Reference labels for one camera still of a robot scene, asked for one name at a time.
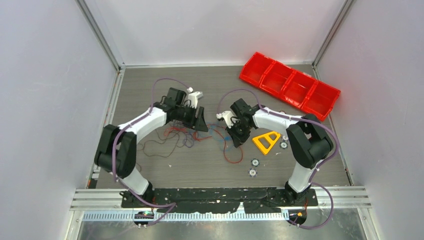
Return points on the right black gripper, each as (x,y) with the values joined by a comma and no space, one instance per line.
(238,140)

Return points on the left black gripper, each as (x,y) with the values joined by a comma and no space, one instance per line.
(200,124)

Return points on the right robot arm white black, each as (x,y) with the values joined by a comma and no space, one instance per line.
(308,138)

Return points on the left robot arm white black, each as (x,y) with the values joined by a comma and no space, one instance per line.
(116,152)

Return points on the yellow triangular plastic block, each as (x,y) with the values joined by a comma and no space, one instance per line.
(265,142)

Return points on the poker chip lower upper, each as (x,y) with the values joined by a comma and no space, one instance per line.
(255,162)

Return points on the poker chip lowest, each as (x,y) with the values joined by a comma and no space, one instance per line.
(252,172)

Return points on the poker chip lower right pair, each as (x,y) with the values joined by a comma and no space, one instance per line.
(283,145)

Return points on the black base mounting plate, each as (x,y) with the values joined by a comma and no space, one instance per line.
(227,200)

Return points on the red four-compartment bin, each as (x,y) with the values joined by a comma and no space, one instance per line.
(289,85)

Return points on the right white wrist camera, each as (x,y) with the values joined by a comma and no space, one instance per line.
(226,116)

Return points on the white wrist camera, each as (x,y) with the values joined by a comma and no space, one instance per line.
(226,116)
(193,98)

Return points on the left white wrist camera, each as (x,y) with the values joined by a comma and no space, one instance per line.
(193,98)

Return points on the aluminium frame rail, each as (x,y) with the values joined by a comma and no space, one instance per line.
(344,197)

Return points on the white slotted cable duct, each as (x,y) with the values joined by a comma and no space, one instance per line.
(150,216)

